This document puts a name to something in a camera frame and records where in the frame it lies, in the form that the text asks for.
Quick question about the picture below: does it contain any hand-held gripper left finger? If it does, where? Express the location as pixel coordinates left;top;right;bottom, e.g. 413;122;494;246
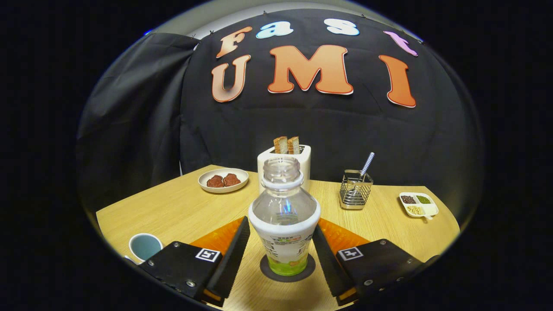
137;216;251;308

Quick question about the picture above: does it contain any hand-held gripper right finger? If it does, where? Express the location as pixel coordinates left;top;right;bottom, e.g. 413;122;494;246
312;218;426;307

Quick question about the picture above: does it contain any dark brown round coaster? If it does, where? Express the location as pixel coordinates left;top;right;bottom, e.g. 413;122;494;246
260;253;316;283

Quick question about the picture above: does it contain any clear juice bottle white label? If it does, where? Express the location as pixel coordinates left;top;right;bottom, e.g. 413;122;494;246
248;156;321;276

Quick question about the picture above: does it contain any white cup blue inside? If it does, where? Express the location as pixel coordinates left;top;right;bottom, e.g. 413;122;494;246
125;233;164;265

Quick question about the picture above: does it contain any wooden table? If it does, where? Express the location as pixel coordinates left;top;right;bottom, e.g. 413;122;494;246
96;164;461;311

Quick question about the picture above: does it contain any white oval plate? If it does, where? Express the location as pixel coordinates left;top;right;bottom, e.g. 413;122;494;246
198;168;250;194

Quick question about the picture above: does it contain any cream toaster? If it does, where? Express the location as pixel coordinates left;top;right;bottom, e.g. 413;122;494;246
257;145;311;195

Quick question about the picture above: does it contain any white divided dish with beans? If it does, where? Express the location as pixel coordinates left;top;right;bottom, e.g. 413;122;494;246
399;192;439;220

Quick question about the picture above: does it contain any metal wire utensil holder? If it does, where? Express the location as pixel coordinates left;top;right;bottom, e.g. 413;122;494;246
339;169;374;210

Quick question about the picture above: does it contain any spoon with checkered handle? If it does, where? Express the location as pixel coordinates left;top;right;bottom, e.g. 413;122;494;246
350;152;375;195

